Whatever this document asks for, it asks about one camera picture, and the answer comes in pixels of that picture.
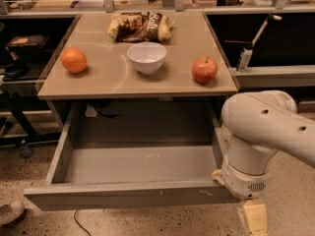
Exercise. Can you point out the black office chair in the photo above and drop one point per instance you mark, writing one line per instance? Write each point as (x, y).
(30, 63)

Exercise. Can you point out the grey top drawer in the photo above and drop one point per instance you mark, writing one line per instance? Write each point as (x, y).
(141, 154)

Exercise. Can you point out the orange fruit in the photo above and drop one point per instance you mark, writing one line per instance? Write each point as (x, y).
(74, 60)

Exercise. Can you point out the white rod tool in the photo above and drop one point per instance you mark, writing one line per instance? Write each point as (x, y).
(269, 18)

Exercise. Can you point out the white bowl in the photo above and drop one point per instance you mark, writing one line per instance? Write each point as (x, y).
(146, 57)

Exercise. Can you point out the grey drawer cabinet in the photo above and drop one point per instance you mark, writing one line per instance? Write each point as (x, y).
(144, 92)

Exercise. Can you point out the white shoe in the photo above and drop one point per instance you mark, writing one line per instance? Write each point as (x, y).
(10, 212)

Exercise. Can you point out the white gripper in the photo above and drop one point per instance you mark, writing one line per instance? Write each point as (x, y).
(243, 185)

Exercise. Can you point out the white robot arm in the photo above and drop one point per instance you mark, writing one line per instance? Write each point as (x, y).
(261, 124)

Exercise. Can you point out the brown chip bag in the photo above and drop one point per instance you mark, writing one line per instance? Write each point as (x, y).
(137, 27)

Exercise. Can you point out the red apple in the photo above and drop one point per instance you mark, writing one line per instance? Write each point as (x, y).
(204, 69)

